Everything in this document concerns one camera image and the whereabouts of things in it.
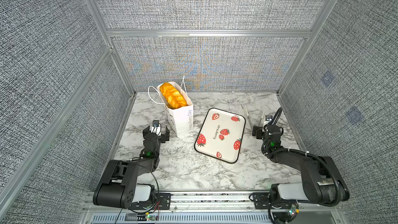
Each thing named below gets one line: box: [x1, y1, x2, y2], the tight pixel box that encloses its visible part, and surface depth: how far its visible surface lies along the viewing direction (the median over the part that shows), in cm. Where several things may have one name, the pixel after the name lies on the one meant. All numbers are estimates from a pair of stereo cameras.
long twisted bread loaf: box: [159, 82, 188, 110], surface depth 88 cm
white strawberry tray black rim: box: [194, 107, 247, 164], surface depth 99 cm
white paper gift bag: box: [156, 81, 194, 138], surface depth 86 cm
